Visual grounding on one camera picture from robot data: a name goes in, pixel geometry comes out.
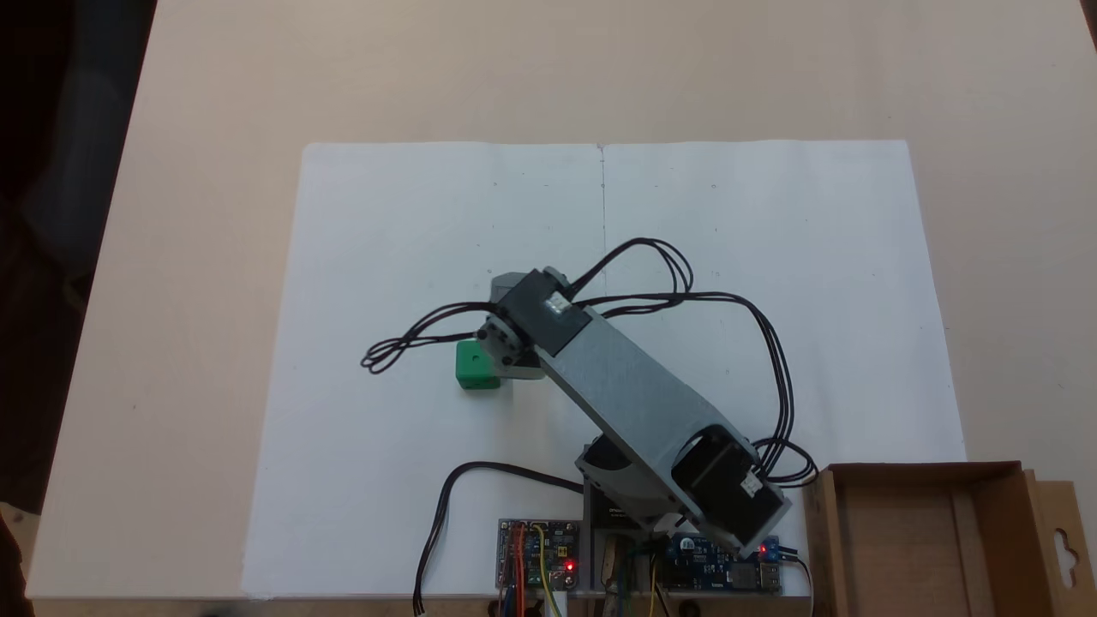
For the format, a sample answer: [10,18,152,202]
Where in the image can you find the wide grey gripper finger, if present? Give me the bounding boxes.
[497,347,549,381]

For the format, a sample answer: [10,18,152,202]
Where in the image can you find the green die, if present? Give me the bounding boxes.
[455,339,503,392]

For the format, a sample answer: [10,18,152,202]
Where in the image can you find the white paper sheet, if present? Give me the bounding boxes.
[242,140,968,599]

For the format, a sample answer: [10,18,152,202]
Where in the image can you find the blue circuit board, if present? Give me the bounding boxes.
[664,533,785,594]

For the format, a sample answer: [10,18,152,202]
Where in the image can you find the brown cardboard box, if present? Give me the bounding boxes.
[803,461,1097,617]

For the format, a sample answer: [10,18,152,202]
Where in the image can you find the black wire loop at gripper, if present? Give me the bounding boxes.
[360,302,500,375]

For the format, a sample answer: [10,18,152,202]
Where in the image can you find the long black cable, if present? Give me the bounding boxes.
[414,462,594,615]

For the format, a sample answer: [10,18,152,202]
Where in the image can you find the circuit board with jumper wires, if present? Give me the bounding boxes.
[497,518,580,592]

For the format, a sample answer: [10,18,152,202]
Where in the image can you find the coloured jumper wires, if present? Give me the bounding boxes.
[500,523,571,617]

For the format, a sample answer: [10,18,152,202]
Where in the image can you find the black wire bundle along arm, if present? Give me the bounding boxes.
[570,238,818,487]

